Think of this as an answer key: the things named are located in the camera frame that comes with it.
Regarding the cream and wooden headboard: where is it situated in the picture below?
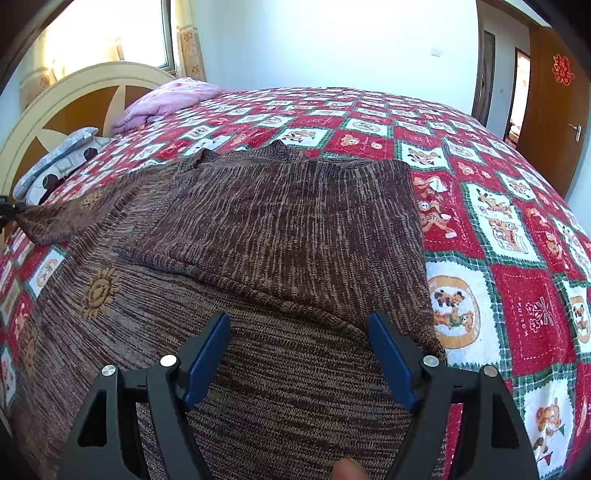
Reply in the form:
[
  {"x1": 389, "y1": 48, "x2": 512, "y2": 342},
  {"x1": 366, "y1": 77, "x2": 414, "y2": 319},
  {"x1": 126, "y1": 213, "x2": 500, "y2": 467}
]
[{"x1": 0, "y1": 61, "x2": 176, "y2": 195}]

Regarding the wooden door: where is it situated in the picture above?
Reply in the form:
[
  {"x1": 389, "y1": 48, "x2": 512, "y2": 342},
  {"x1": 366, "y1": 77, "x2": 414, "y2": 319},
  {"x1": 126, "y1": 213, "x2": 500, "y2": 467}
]
[{"x1": 515, "y1": 23, "x2": 591, "y2": 199}]

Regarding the brown knitted sweater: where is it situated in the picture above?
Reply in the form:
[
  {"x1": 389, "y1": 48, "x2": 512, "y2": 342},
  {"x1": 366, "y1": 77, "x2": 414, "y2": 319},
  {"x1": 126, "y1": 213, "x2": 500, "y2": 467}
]
[{"x1": 9, "y1": 141, "x2": 451, "y2": 480}]

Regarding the red paper door decoration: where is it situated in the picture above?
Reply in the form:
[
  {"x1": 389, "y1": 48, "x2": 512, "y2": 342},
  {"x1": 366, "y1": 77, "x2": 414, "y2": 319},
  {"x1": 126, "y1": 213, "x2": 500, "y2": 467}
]
[{"x1": 551, "y1": 54, "x2": 574, "y2": 84}]

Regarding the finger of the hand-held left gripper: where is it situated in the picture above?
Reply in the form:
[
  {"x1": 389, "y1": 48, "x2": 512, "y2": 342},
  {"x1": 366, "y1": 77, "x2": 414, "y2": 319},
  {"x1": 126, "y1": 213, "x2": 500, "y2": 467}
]
[{"x1": 0, "y1": 195, "x2": 27, "y2": 229}]

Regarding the red printed bed blanket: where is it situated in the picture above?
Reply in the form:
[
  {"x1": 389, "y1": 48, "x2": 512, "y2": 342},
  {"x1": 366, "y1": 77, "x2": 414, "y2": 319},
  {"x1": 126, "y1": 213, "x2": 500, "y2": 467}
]
[{"x1": 0, "y1": 85, "x2": 591, "y2": 480}]

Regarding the window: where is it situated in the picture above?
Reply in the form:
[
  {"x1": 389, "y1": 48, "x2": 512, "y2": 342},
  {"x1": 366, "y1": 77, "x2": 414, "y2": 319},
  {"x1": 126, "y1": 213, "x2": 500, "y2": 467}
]
[{"x1": 41, "y1": 0, "x2": 178, "y2": 75}]

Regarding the pink pillow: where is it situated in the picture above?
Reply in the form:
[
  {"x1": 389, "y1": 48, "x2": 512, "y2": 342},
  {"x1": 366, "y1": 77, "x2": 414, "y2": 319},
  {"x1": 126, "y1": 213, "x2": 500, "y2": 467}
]
[{"x1": 111, "y1": 78, "x2": 222, "y2": 133}]

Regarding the person's right hand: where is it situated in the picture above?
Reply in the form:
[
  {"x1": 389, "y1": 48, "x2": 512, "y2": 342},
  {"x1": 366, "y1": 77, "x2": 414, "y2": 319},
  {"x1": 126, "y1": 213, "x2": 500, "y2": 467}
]
[{"x1": 332, "y1": 457, "x2": 368, "y2": 480}]

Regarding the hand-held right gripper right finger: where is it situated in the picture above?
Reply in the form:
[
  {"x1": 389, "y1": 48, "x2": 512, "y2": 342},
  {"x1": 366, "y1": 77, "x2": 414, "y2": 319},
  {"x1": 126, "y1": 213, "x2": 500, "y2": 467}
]
[{"x1": 367, "y1": 311, "x2": 541, "y2": 480}]

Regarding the dark wooden door frame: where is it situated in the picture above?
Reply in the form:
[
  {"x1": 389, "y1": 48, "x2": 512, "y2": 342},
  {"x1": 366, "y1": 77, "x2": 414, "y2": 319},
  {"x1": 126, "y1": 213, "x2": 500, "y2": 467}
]
[{"x1": 472, "y1": 0, "x2": 532, "y2": 144}]

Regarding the grey patterned pillow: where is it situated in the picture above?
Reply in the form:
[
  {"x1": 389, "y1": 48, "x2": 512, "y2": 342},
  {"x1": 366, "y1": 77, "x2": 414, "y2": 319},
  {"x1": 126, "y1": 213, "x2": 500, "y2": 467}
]
[{"x1": 11, "y1": 128, "x2": 112, "y2": 206}]

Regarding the patterned curtain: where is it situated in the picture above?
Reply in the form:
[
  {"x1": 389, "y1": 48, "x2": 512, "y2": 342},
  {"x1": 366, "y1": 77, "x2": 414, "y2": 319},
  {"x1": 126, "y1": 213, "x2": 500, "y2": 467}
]
[{"x1": 173, "y1": 0, "x2": 206, "y2": 82}]

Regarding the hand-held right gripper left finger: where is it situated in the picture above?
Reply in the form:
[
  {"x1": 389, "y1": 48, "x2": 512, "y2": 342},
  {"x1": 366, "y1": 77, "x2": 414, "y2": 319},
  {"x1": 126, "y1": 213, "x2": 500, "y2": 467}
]
[{"x1": 58, "y1": 313, "x2": 232, "y2": 480}]

